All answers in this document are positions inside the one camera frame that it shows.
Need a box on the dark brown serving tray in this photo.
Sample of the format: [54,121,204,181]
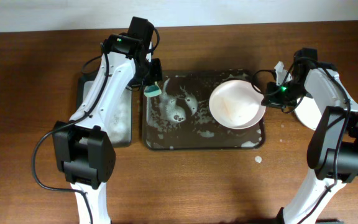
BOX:
[142,69,265,151]

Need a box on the pale blue plate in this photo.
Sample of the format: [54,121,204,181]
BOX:
[295,97,322,131]

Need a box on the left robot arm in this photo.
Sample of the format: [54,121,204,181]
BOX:
[52,34,162,223]

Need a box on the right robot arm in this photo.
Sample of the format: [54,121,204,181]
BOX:
[262,57,358,223]

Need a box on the black soapy water tray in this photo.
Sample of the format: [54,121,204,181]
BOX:
[76,72,132,148]

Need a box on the white plate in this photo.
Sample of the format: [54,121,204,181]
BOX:
[209,80,266,129]

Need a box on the green yellow sponge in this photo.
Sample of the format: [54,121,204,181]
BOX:
[144,82,162,98]

